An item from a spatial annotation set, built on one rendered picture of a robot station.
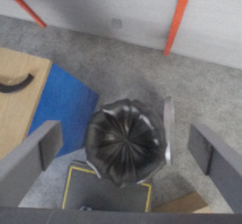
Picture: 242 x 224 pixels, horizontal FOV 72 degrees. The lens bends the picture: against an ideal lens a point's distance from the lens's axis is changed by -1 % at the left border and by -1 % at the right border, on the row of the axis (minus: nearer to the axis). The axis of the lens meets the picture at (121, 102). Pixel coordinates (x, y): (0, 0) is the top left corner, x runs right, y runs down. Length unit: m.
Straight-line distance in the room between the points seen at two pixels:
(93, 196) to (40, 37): 1.76
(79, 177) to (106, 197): 0.26
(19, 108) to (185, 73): 1.45
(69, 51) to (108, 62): 0.46
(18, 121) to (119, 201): 0.95
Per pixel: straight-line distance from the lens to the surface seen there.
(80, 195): 1.54
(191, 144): 0.17
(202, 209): 1.56
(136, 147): 1.17
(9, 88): 0.99
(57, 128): 0.16
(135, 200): 1.47
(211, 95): 1.82
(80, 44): 2.01
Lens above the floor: 1.68
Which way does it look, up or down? 79 degrees down
